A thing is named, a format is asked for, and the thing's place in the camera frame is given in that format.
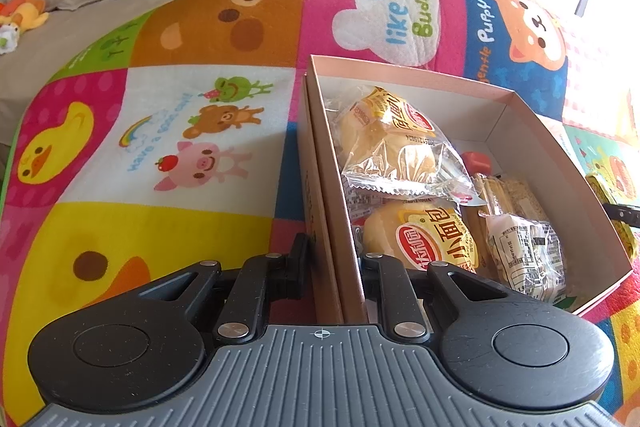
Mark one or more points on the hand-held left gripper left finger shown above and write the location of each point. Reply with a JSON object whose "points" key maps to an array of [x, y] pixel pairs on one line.
{"points": [[299, 257]]}

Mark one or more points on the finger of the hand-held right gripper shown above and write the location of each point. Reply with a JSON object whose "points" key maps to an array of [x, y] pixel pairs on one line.
{"points": [[625, 214]]}

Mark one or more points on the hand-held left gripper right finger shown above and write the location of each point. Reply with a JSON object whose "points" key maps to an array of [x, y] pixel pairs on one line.
{"points": [[372, 269]]}

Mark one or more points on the bread bun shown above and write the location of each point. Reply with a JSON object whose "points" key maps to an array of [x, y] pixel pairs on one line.
{"points": [[425, 237], [390, 142]]}

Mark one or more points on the biscuit sticks pack with dip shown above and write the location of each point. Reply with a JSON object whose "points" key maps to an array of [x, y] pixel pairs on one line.
{"points": [[477, 162]]}

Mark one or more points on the pink cardboard box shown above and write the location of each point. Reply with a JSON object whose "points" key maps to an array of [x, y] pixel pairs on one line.
{"points": [[400, 79]]}

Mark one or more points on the clear labelled snack packet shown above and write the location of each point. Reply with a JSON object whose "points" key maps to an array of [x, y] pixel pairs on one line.
{"points": [[520, 257]]}

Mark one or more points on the colourful cartoon play mat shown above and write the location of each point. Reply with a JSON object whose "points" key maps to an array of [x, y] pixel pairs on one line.
{"points": [[200, 32]]}

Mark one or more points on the yellow orange plush toy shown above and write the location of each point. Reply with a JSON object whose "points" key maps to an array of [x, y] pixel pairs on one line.
{"points": [[22, 17]]}

